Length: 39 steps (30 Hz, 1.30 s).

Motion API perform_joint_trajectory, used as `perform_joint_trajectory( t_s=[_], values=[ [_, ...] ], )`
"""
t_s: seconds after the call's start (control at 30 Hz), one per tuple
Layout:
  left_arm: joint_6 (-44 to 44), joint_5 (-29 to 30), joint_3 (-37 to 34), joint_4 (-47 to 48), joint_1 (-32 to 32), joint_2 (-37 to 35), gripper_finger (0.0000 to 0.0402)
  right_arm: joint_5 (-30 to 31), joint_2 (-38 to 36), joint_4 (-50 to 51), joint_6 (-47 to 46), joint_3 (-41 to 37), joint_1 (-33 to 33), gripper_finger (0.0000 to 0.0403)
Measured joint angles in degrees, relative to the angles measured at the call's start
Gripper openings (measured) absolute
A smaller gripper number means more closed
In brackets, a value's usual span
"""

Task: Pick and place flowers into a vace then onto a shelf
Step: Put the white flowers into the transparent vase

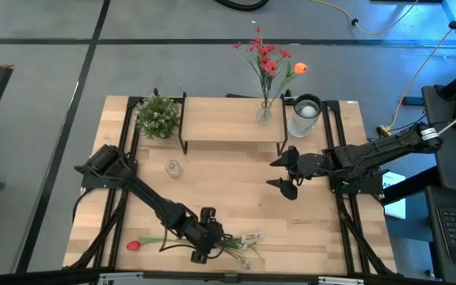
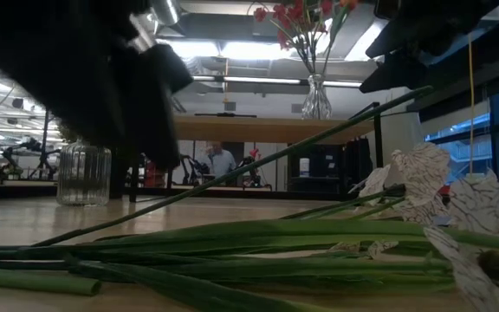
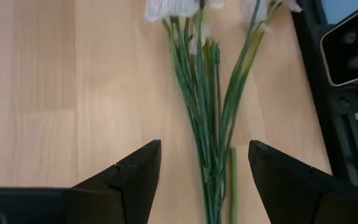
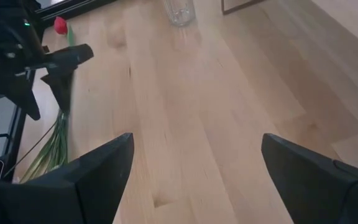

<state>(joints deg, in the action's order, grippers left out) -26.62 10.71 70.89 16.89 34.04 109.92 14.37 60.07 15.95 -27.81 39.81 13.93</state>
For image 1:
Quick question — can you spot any clear glass jar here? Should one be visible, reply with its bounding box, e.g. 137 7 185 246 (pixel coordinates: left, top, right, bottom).
287 93 323 139

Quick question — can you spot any white box with blue print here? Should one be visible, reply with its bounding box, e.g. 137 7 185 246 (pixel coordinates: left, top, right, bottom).
381 169 408 221

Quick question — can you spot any green potted plant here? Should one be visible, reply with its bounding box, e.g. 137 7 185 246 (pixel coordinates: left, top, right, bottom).
135 93 181 140

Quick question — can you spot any red artificial blossom spray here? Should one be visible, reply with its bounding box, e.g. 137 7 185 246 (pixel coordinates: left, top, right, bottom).
230 25 293 110

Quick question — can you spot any black left camera cable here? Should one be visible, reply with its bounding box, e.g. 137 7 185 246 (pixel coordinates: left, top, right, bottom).
158 227 197 253

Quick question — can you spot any black table crossbar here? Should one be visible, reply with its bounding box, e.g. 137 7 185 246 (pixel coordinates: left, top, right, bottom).
0 267 456 285

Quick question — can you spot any yellow cable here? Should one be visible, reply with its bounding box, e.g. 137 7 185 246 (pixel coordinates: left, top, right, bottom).
310 0 420 36

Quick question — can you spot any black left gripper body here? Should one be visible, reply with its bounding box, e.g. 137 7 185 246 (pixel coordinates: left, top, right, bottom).
180 218 228 254

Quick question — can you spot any red artificial tulip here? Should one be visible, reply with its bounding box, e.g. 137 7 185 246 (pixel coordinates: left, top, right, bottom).
126 236 197 253

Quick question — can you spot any orange artificial tulip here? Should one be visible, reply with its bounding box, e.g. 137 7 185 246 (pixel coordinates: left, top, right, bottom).
269 62 309 108

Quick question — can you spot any pale tan cable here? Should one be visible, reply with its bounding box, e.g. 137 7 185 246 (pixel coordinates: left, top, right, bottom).
378 0 456 135

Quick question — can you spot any black side desk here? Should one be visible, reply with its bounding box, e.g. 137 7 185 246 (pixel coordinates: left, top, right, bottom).
420 59 456 191

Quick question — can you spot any white artificial flower spray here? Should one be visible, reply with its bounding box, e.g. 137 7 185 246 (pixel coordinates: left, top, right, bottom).
215 232 265 272

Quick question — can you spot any wooden shelf with black frame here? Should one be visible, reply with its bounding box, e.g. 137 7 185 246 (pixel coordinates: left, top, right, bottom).
177 92 289 156

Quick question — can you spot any black hose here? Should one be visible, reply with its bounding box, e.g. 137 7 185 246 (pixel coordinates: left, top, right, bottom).
214 0 272 12

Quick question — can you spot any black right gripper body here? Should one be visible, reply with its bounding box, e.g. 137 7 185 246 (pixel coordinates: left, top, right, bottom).
289 151 333 186

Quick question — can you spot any clear glass vase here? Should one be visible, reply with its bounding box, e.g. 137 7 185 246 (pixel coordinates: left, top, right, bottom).
164 159 184 180
255 101 273 127

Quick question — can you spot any black aluminium mounting frame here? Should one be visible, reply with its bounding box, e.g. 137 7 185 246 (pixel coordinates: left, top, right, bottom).
63 94 146 271
322 98 398 276

